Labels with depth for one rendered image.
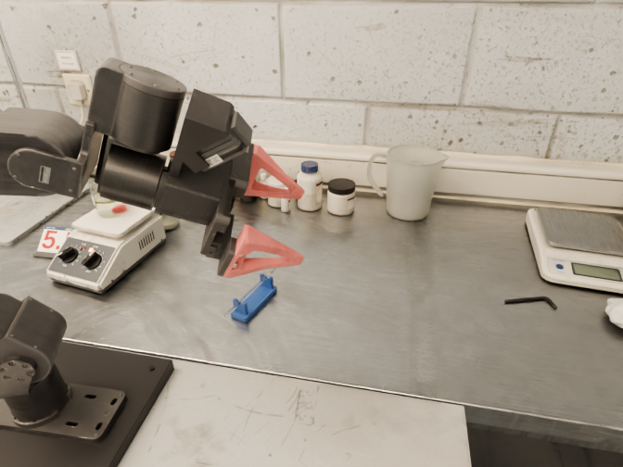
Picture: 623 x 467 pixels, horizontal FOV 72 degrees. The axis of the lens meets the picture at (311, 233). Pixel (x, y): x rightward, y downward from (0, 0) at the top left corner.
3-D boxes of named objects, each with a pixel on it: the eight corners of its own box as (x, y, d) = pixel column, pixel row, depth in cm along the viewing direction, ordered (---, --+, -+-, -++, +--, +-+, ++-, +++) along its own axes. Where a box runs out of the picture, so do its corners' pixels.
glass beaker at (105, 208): (117, 222, 85) (106, 183, 80) (89, 219, 86) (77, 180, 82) (137, 206, 91) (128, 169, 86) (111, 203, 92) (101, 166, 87)
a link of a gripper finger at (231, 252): (315, 206, 45) (229, 179, 42) (315, 260, 41) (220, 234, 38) (290, 242, 50) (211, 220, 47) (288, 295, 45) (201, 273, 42)
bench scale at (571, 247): (540, 283, 82) (547, 263, 79) (522, 219, 103) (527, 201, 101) (653, 302, 78) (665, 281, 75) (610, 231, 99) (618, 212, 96)
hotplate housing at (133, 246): (103, 296, 78) (91, 261, 74) (48, 282, 82) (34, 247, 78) (174, 236, 96) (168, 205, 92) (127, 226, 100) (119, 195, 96)
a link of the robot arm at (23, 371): (53, 304, 53) (3, 309, 52) (28, 359, 46) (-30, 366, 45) (69, 339, 57) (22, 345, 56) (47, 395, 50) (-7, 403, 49)
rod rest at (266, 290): (246, 323, 73) (244, 308, 71) (230, 317, 74) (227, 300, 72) (277, 290, 80) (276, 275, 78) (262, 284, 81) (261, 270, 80)
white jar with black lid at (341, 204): (325, 215, 104) (325, 188, 101) (328, 202, 110) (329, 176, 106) (353, 217, 104) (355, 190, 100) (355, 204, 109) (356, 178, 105)
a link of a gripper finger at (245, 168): (314, 162, 50) (236, 135, 47) (314, 207, 45) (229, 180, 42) (291, 199, 54) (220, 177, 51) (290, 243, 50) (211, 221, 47)
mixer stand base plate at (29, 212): (9, 246, 93) (7, 242, 92) (-67, 236, 96) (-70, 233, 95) (95, 187, 118) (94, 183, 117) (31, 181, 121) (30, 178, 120)
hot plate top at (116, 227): (119, 239, 81) (118, 234, 80) (69, 228, 84) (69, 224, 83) (158, 210, 90) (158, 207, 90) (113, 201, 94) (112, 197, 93)
